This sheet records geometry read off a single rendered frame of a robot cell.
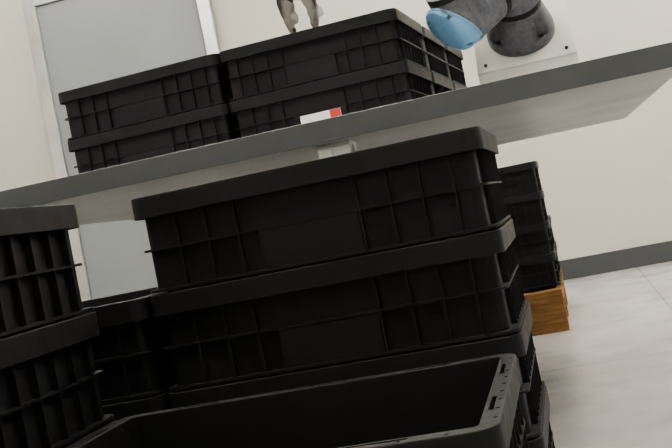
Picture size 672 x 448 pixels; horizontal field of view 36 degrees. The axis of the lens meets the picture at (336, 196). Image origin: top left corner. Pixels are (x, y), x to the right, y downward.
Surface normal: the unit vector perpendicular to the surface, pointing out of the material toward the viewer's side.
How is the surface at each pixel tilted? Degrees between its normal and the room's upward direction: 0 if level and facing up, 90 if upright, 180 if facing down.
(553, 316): 90
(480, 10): 104
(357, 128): 90
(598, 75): 90
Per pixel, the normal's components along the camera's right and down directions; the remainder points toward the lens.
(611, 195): -0.22, 0.02
